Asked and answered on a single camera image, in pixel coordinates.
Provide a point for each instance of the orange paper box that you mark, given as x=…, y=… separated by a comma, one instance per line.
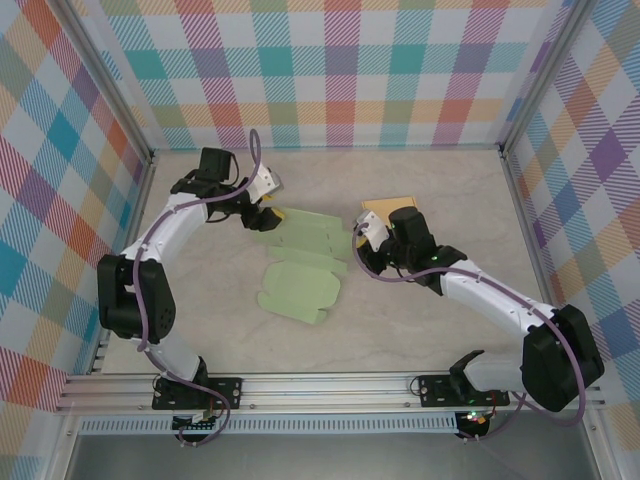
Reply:
x=390, y=206

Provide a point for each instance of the green paper box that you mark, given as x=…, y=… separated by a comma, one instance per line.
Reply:
x=300, y=290

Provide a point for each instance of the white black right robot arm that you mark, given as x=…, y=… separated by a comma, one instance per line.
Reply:
x=555, y=370

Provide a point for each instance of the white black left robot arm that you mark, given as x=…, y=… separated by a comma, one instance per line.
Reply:
x=115, y=295

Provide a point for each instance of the right controller circuit board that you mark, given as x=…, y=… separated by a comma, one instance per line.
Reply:
x=475, y=419

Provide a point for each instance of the controller circuit board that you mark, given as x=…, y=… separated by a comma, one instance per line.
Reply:
x=197, y=425
x=475, y=419

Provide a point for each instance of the left controller circuit board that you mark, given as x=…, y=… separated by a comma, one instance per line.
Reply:
x=197, y=425

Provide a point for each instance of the grey metal shelf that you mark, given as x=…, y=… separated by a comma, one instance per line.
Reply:
x=325, y=460

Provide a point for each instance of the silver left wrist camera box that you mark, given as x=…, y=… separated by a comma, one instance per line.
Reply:
x=265, y=182

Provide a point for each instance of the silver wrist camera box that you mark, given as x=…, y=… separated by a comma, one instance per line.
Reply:
x=372, y=227
x=265, y=182

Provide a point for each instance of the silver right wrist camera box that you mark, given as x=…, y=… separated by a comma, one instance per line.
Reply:
x=372, y=227

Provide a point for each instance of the thin aluminium wall rail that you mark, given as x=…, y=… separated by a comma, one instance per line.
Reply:
x=325, y=148

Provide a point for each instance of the aluminium side rail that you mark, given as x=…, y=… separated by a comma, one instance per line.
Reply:
x=126, y=250
x=536, y=250

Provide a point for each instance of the aluminium frame post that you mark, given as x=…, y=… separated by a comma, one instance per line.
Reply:
x=111, y=80
x=546, y=75

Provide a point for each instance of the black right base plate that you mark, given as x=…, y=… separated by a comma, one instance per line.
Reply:
x=435, y=390

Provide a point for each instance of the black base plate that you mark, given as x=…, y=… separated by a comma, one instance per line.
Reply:
x=435, y=390
x=227, y=390

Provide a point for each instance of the aluminium mounting rail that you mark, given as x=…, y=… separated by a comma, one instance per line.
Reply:
x=325, y=390

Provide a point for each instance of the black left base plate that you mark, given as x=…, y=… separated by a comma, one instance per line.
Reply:
x=227, y=390

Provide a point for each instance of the aluminium frame leg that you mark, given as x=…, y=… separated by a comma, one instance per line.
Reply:
x=597, y=450
x=62, y=450

